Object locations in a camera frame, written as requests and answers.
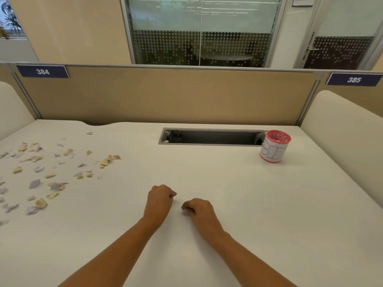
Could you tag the blue desk number plate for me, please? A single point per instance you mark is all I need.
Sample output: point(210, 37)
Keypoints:
point(42, 71)
point(354, 79)

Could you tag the person's right hand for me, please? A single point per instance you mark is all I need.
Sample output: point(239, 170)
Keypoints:
point(202, 213)

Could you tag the cream side divider panel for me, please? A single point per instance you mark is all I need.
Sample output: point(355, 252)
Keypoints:
point(13, 107)
point(344, 140)

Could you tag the person's left fingers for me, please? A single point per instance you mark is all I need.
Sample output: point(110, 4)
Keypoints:
point(171, 194)

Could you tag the scattered torn paper scraps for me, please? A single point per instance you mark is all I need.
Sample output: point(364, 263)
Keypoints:
point(45, 173)

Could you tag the beige desk partition panel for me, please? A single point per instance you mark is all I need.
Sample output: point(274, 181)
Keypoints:
point(167, 94)

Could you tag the person's left hand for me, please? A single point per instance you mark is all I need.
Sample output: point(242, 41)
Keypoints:
point(158, 203)

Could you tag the person's left forearm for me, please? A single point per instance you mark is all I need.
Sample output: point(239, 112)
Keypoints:
point(110, 254)

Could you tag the person's right forearm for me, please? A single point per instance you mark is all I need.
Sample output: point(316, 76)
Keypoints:
point(248, 261)

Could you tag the frosted glass partition window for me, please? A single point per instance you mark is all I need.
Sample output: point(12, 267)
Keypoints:
point(202, 31)

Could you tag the white wall sign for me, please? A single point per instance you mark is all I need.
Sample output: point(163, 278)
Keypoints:
point(303, 1)

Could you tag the person's right fingers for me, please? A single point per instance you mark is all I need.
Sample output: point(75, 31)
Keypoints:
point(187, 206)

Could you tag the red mesh cup with paper label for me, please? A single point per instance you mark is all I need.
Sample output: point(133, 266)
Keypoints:
point(275, 146)

